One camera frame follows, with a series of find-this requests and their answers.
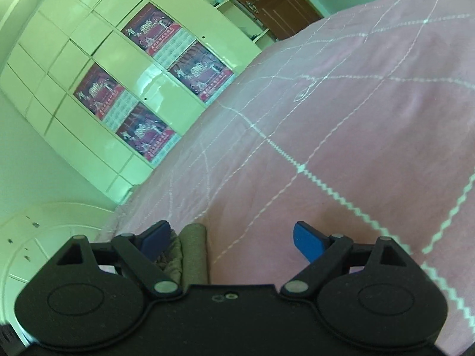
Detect white round headboard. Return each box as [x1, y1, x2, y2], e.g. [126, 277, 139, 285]
[0, 202, 120, 345]

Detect red wall poster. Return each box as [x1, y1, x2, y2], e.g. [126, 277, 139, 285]
[72, 62, 138, 131]
[167, 41, 236, 105]
[121, 6, 195, 68]
[115, 102, 182, 163]

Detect white glossy wardrobe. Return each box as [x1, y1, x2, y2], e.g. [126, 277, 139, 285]
[0, 0, 276, 198]

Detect grey pants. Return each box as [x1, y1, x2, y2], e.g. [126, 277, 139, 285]
[158, 223, 210, 287]

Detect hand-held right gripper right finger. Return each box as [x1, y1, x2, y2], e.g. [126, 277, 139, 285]
[280, 221, 409, 298]

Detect white corner shelf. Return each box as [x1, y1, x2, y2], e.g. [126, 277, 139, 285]
[171, 0, 277, 50]

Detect brown wooden door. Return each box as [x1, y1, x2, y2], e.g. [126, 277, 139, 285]
[202, 0, 324, 41]

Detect bed with pink checked sheet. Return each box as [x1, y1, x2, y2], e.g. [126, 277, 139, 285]
[97, 0, 475, 356]

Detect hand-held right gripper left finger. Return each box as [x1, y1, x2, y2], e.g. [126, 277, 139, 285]
[56, 220, 183, 298]

